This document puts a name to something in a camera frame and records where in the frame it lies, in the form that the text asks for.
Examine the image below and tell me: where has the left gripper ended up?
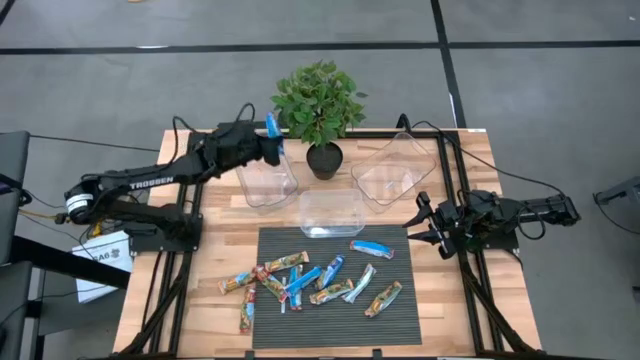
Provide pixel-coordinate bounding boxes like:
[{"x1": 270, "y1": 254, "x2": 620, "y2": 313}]
[{"x1": 207, "y1": 122, "x2": 282, "y2": 175}]

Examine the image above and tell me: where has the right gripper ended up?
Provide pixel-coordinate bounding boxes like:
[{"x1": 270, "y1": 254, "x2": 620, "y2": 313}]
[{"x1": 402, "y1": 191, "x2": 474, "y2": 260}]

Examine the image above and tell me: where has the blue white granola bar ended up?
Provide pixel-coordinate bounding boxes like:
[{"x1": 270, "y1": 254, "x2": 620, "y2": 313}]
[
  {"x1": 314, "y1": 254, "x2": 347, "y2": 292},
  {"x1": 349, "y1": 239, "x2": 396, "y2": 260}
]

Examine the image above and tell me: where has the white silver granola bar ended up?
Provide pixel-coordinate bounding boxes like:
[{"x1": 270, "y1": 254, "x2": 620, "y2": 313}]
[{"x1": 342, "y1": 263, "x2": 378, "y2": 305}]

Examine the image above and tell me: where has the red green granola bar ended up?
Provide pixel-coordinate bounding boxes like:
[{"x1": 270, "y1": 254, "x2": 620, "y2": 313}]
[
  {"x1": 239, "y1": 284, "x2": 257, "y2": 335},
  {"x1": 217, "y1": 270, "x2": 259, "y2": 296},
  {"x1": 263, "y1": 251, "x2": 311, "y2": 274},
  {"x1": 253, "y1": 265, "x2": 290, "y2": 304}
]

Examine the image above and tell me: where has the blue red-tipped granola bar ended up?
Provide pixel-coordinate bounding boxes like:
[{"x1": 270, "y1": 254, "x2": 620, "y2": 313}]
[{"x1": 288, "y1": 264, "x2": 305, "y2": 312}]

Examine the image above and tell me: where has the narrow clear plastic bin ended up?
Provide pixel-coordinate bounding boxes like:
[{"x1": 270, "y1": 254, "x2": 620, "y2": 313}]
[{"x1": 234, "y1": 134, "x2": 300, "y2": 210}]

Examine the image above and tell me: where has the wide clear plastic bin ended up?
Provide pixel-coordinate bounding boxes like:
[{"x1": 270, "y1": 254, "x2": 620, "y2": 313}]
[{"x1": 350, "y1": 131, "x2": 437, "y2": 215}]

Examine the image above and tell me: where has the green potted plant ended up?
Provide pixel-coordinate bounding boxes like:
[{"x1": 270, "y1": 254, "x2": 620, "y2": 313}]
[{"x1": 269, "y1": 59, "x2": 369, "y2": 181}]

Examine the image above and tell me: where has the small frosted plastic bin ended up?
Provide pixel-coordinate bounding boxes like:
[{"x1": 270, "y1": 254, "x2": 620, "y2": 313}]
[{"x1": 298, "y1": 188, "x2": 367, "y2": 239}]

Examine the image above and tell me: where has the dark ribbed placemat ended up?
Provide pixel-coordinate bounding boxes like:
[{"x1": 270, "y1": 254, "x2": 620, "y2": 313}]
[{"x1": 252, "y1": 224, "x2": 423, "y2": 350}]

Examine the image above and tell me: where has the grey metal stand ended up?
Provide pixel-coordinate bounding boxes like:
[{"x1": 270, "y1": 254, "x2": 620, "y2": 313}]
[{"x1": 592, "y1": 174, "x2": 640, "y2": 236}]

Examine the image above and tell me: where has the white printed paper sheet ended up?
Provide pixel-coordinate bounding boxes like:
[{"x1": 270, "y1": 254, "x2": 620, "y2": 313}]
[{"x1": 72, "y1": 229, "x2": 135, "y2": 305}]

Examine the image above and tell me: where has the black floor beam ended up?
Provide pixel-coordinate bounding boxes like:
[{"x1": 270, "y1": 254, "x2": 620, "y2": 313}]
[{"x1": 9, "y1": 234, "x2": 132, "y2": 290}]

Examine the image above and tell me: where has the black aluminium rig frame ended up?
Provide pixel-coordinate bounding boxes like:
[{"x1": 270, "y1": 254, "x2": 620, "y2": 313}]
[{"x1": 117, "y1": 113, "x2": 541, "y2": 359}]

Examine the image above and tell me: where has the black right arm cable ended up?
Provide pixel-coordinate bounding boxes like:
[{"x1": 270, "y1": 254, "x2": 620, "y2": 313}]
[{"x1": 407, "y1": 119, "x2": 569, "y2": 199}]

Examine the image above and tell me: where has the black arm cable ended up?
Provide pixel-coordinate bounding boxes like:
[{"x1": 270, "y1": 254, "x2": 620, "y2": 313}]
[
  {"x1": 79, "y1": 102, "x2": 257, "y2": 181},
  {"x1": 407, "y1": 119, "x2": 569, "y2": 199}
]

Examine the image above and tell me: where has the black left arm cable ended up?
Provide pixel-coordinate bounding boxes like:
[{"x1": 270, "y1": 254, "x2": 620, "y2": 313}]
[{"x1": 79, "y1": 102, "x2": 257, "y2": 181}]

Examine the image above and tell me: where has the thin black floor cable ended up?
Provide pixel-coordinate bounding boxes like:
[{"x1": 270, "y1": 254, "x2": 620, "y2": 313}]
[{"x1": 28, "y1": 133, "x2": 162, "y2": 152}]

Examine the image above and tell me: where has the yellow cable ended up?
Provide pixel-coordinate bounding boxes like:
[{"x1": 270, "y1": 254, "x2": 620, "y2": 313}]
[{"x1": 18, "y1": 207, "x2": 106, "y2": 239}]

